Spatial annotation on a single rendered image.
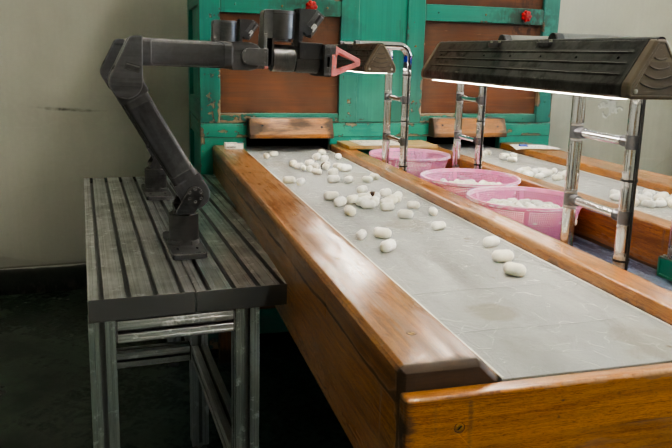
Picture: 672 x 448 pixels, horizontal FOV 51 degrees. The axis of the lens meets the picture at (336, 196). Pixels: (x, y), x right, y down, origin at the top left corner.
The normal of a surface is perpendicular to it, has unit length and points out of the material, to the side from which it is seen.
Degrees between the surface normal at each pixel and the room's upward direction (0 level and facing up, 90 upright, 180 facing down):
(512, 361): 0
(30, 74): 90
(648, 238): 90
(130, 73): 90
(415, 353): 0
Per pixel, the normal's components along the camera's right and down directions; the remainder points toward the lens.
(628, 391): 0.27, 0.19
